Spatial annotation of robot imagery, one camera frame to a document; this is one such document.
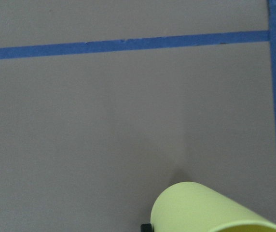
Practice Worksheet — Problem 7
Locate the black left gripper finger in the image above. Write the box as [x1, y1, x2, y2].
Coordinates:
[140, 223, 152, 232]

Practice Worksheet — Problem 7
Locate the yellow paper cup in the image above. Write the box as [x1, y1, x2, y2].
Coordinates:
[150, 182, 276, 232]

